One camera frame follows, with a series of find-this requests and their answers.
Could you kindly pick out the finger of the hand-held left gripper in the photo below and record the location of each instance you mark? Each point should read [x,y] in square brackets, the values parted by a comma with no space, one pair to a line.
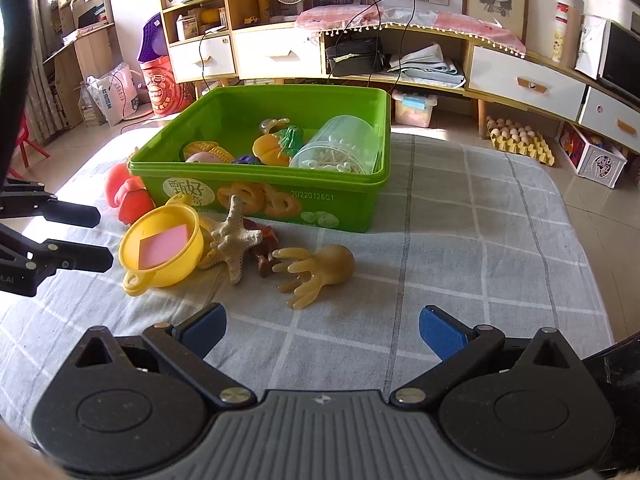
[75,216]
[80,259]

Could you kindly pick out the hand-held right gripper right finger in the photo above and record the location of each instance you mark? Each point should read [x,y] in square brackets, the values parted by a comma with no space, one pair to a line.
[442,332]

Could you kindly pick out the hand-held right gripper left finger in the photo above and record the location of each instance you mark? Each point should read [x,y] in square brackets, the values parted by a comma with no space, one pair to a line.
[205,330]

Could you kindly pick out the pink toy pig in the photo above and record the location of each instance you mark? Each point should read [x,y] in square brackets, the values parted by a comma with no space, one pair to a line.
[120,182]

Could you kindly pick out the yellow toy pot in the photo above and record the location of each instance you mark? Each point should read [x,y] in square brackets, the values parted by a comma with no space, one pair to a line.
[165,275]

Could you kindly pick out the beige starfish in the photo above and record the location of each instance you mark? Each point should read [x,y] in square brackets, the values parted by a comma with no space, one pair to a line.
[232,240]

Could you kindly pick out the tan rubber toy octopus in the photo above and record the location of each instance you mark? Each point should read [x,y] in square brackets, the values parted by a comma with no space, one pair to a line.
[335,262]

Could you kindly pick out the pink ball with holes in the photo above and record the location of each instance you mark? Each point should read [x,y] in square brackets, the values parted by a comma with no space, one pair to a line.
[202,158]

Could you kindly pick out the green plastic storage box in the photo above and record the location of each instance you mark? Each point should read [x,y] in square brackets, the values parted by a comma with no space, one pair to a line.
[350,200]

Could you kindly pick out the purple toy grapes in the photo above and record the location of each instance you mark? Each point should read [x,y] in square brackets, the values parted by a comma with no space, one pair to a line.
[247,160]

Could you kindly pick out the orange toy pumpkin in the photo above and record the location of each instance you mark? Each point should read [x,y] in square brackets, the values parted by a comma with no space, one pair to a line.
[267,152]

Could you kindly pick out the clear cotton swab jar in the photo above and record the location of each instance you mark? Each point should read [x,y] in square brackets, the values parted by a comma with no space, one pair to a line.
[340,145]

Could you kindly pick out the cream plastic toy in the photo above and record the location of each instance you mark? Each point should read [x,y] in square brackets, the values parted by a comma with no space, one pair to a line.
[274,125]

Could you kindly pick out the grey plaid blanket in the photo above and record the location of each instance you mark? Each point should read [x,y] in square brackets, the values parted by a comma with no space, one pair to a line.
[450,260]

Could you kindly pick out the pink toy slice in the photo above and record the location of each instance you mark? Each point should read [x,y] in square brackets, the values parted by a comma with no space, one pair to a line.
[162,247]

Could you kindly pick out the red plastic chair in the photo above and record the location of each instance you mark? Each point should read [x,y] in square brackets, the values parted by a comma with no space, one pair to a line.
[27,142]

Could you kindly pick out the brown toy figure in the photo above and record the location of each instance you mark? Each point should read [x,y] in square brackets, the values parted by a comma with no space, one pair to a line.
[262,260]

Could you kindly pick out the white plastic bag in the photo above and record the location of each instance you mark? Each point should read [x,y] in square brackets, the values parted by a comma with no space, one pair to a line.
[112,97]

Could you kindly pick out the red printed bucket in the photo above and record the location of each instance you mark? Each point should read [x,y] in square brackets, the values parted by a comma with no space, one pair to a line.
[162,87]

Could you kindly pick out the purple plastic object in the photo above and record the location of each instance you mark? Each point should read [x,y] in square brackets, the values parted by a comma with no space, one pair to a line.
[152,37]

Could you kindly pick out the white cabinet drawer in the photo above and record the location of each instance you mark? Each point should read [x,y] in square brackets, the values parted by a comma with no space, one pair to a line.
[202,57]
[277,55]
[610,117]
[525,82]

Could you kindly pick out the yellow egg tray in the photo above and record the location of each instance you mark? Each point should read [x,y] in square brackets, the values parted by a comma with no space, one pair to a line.
[520,140]

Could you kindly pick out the small cardboard box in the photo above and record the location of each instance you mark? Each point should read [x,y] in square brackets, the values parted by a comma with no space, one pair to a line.
[187,27]

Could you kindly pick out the clear storage box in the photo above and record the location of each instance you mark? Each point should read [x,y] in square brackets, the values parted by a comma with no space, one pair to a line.
[415,107]

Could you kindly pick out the white printed crate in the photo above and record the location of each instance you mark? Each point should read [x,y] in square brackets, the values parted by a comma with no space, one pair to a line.
[595,160]

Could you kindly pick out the yellow shelf toy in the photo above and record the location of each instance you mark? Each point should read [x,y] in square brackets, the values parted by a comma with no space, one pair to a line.
[212,16]

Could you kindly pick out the folded pale cloths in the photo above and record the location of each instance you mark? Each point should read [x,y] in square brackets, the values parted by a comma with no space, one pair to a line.
[425,67]

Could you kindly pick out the black bag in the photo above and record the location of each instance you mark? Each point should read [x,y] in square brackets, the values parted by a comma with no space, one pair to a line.
[352,57]

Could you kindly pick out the pink lace-edged cloth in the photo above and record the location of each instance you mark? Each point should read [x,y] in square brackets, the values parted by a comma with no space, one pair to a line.
[425,22]

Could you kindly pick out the wooden cabinet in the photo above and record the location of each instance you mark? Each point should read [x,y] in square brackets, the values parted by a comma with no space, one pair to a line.
[350,25]

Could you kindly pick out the white printed cylinder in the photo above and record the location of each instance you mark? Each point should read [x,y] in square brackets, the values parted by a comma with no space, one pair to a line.
[562,30]

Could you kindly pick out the black microwave oven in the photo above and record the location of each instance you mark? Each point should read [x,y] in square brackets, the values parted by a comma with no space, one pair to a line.
[622,57]

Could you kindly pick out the white box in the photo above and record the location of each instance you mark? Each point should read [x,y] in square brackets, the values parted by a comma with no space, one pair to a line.
[612,7]

